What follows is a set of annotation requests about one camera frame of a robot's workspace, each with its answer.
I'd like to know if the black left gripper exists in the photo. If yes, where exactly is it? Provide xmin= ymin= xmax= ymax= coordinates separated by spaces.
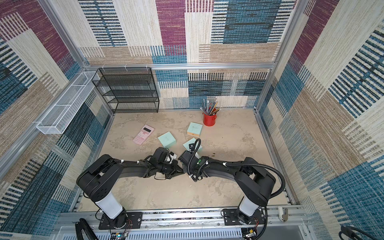
xmin=157 ymin=161 xmax=186 ymax=180

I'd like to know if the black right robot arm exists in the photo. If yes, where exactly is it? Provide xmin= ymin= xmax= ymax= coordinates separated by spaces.
xmin=178 ymin=139 xmax=286 ymax=219

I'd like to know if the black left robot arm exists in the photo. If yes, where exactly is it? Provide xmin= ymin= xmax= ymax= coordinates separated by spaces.
xmin=76 ymin=147 xmax=184 ymax=229

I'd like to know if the middle mint jewelry box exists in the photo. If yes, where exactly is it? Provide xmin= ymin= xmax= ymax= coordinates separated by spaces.
xmin=182 ymin=137 xmax=204 ymax=154

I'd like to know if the mint jewelry box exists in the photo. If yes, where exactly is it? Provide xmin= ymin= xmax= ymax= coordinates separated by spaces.
xmin=182 ymin=137 xmax=204 ymax=154
xmin=158 ymin=132 xmax=177 ymax=149
xmin=187 ymin=122 xmax=203 ymax=137

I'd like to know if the left mint jewelry box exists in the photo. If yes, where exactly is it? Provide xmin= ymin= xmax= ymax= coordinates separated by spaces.
xmin=158 ymin=132 xmax=177 ymax=149

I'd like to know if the back mint jewelry box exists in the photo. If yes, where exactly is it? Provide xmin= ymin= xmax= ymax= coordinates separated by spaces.
xmin=187 ymin=122 xmax=203 ymax=137

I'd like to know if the pink calculator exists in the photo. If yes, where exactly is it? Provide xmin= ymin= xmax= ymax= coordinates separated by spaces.
xmin=133 ymin=125 xmax=155 ymax=145

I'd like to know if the red pencil cup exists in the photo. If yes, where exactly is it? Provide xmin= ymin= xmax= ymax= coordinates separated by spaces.
xmin=203 ymin=113 xmax=217 ymax=127

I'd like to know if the pencils bundle in cup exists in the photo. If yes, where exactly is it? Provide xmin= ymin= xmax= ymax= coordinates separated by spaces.
xmin=200 ymin=99 xmax=221 ymax=116

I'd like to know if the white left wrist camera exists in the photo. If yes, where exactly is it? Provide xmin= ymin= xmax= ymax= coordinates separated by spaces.
xmin=167 ymin=152 xmax=178 ymax=163

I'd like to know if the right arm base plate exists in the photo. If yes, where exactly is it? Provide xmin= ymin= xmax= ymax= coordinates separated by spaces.
xmin=221 ymin=208 xmax=267 ymax=226

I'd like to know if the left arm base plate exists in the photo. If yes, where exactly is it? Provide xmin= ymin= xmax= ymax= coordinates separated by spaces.
xmin=99 ymin=212 xmax=143 ymax=231

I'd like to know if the black wire shelf rack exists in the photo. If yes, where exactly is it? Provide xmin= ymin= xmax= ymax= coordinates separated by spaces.
xmin=92 ymin=67 xmax=160 ymax=114

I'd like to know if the white mesh wall basket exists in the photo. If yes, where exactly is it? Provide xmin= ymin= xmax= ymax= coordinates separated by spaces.
xmin=37 ymin=72 xmax=96 ymax=135

